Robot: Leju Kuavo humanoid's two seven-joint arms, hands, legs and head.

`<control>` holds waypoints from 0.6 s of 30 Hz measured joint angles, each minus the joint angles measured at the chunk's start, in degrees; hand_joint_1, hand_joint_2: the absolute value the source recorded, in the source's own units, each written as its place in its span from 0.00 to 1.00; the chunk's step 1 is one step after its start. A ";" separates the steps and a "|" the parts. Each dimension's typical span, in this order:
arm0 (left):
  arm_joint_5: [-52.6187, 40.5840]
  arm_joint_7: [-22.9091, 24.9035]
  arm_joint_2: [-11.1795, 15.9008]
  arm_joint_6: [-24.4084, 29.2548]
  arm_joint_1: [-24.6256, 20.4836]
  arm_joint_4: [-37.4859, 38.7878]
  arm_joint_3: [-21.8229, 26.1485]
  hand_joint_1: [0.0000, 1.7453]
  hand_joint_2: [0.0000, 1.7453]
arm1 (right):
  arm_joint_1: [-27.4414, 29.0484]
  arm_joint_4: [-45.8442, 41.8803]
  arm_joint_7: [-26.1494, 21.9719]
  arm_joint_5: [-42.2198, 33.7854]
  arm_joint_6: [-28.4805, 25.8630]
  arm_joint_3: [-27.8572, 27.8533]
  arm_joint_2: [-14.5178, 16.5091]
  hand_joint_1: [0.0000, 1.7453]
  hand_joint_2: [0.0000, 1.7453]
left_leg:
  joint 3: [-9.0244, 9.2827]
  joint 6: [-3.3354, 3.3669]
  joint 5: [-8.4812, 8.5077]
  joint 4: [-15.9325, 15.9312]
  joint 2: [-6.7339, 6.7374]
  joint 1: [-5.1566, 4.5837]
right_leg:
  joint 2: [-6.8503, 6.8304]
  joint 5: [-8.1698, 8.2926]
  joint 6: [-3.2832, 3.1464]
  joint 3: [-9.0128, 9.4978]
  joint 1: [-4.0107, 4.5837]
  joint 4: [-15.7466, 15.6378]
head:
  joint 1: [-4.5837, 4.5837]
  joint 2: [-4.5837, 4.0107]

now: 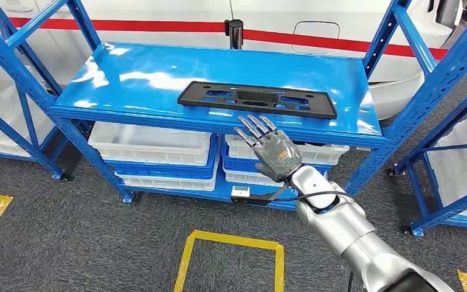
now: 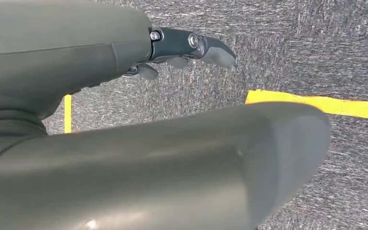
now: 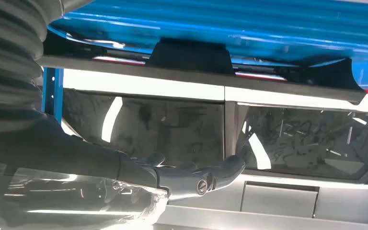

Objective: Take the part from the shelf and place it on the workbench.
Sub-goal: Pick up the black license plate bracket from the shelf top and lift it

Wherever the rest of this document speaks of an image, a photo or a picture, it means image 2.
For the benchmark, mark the yellow floor tape marking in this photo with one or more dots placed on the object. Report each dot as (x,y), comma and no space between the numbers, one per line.
(330,104)

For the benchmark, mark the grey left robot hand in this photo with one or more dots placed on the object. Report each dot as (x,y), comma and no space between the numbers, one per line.
(60,47)

